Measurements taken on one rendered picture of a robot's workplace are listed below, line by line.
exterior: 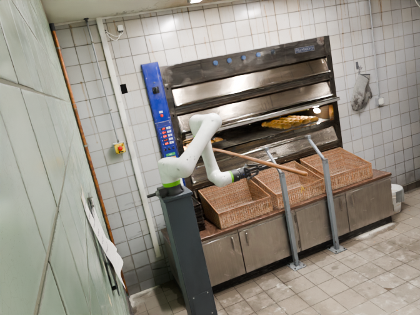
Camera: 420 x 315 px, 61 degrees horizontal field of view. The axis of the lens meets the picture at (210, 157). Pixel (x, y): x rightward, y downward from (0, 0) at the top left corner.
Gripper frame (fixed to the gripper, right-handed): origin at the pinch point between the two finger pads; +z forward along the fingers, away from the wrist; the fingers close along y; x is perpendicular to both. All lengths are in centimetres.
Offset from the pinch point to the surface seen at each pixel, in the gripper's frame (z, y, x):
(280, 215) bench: 33, 64, -45
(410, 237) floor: 153, 117, -13
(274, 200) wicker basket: 33, 51, -54
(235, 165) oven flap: 17, 20, -98
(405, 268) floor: 108, 118, 21
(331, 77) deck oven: 151, -47, -100
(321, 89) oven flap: 136, -37, -100
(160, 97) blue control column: -45, -65, -96
